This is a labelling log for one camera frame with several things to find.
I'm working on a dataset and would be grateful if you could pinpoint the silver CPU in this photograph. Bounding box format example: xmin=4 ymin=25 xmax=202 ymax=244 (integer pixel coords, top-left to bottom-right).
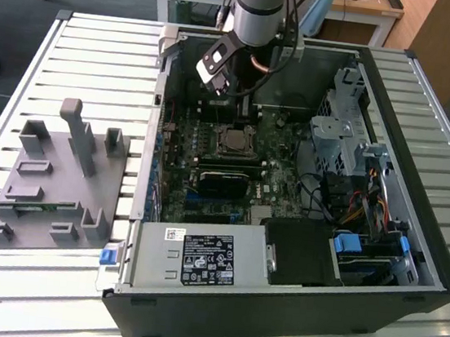
xmin=221 ymin=128 xmax=250 ymax=155

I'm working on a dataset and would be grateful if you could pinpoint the CPU socket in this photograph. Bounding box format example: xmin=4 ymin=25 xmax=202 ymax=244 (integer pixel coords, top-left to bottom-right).
xmin=212 ymin=122 xmax=258 ymax=161

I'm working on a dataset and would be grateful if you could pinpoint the green RAM stick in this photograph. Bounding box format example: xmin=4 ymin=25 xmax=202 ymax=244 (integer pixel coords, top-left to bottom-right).
xmin=12 ymin=196 xmax=78 ymax=219
xmin=196 ymin=151 xmax=264 ymax=177

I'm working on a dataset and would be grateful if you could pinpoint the green motherboard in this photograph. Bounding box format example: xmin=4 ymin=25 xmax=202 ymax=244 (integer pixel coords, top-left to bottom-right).
xmin=148 ymin=95 xmax=319 ymax=242

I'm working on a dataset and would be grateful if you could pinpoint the graphics card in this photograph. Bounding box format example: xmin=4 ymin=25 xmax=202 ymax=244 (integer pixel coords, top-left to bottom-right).
xmin=195 ymin=166 xmax=253 ymax=204

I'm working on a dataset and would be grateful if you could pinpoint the silver metal drive cage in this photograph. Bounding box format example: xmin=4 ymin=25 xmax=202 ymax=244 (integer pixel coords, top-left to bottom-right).
xmin=302 ymin=62 xmax=398 ymax=184

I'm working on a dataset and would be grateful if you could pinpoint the pale blue teach pendant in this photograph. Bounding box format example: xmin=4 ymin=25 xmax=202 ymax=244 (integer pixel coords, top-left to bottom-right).
xmin=298 ymin=0 xmax=338 ymax=38

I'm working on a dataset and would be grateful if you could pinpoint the silver heat sink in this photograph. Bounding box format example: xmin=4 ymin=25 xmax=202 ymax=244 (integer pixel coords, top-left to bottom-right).
xmin=249 ymin=204 xmax=273 ymax=227

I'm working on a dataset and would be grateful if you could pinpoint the silver power supply unit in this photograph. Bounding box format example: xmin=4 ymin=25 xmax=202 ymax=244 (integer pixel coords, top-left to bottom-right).
xmin=114 ymin=210 xmax=282 ymax=312

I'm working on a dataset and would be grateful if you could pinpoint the blue disk carrier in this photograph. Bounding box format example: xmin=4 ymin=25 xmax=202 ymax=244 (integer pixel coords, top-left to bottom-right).
xmin=331 ymin=229 xmax=365 ymax=259

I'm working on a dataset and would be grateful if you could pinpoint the grey parts rack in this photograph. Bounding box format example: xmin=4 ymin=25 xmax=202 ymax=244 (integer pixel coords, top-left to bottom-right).
xmin=0 ymin=89 xmax=135 ymax=266

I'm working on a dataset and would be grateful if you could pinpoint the blue case latch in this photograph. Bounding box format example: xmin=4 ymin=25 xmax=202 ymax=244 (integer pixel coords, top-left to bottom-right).
xmin=98 ymin=246 xmax=120 ymax=268

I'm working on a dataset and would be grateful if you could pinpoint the hard disk drive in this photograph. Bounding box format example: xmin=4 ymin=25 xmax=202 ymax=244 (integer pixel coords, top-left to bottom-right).
xmin=333 ymin=247 xmax=400 ymax=293

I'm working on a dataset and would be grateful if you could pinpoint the blue plastic clip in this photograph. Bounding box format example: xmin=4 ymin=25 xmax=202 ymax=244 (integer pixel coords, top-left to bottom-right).
xmin=397 ymin=235 xmax=413 ymax=258

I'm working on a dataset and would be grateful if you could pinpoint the black PC case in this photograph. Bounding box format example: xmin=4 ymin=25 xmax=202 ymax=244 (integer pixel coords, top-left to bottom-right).
xmin=96 ymin=16 xmax=450 ymax=337

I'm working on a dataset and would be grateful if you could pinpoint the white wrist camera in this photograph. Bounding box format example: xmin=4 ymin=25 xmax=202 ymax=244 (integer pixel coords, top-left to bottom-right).
xmin=192 ymin=29 xmax=239 ymax=99

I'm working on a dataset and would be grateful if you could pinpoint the yellow power wire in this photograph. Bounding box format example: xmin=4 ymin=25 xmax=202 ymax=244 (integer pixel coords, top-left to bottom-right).
xmin=340 ymin=203 xmax=369 ymax=232

